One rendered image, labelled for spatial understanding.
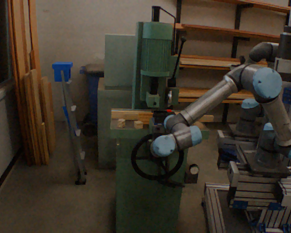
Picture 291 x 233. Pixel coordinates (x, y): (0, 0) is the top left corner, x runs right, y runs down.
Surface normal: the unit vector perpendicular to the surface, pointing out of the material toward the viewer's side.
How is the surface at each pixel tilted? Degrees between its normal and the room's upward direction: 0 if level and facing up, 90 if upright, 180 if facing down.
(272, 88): 84
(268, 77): 85
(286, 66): 90
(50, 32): 90
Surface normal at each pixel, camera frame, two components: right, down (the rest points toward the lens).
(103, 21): 0.15, 0.33
